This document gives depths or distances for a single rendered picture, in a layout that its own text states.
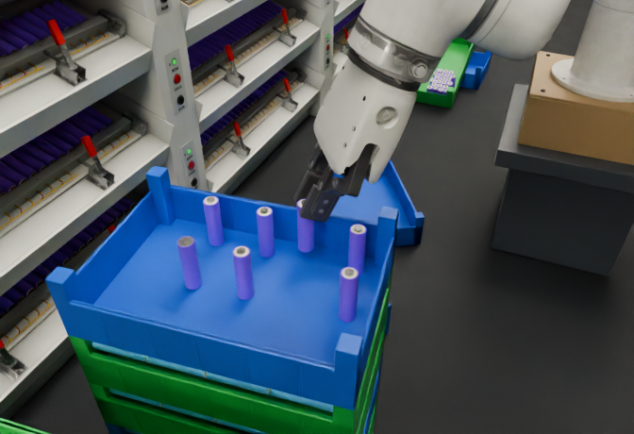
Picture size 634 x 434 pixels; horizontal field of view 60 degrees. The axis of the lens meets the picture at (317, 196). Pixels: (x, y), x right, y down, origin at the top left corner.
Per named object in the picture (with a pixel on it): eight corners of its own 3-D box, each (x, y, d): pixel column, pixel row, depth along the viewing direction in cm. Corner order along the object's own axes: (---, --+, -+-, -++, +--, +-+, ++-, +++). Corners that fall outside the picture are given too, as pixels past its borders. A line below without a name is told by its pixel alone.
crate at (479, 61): (489, 68, 204) (492, 47, 200) (477, 90, 190) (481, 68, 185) (410, 55, 214) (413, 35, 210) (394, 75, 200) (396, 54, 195)
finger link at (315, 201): (360, 187, 54) (331, 238, 57) (351, 169, 56) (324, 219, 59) (332, 179, 52) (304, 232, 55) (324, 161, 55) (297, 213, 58)
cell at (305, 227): (316, 243, 63) (316, 198, 59) (311, 254, 61) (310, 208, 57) (300, 241, 63) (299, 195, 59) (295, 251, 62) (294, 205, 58)
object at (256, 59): (315, 41, 160) (331, -2, 151) (194, 139, 116) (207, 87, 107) (257, 8, 162) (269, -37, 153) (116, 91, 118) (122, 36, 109)
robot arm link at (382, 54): (458, 71, 48) (441, 101, 49) (420, 35, 55) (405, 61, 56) (378, 39, 44) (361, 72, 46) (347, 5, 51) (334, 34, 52)
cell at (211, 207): (226, 238, 67) (221, 195, 63) (220, 247, 66) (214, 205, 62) (212, 235, 68) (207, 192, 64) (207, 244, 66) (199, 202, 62)
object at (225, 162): (315, 101, 172) (330, 64, 162) (206, 210, 128) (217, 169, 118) (260, 69, 174) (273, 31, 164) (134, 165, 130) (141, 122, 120)
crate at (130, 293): (393, 261, 65) (399, 208, 60) (354, 412, 49) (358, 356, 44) (164, 215, 71) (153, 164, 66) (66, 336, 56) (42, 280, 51)
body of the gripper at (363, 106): (444, 92, 48) (385, 193, 53) (403, 49, 56) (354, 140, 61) (373, 66, 45) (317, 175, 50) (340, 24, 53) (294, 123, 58)
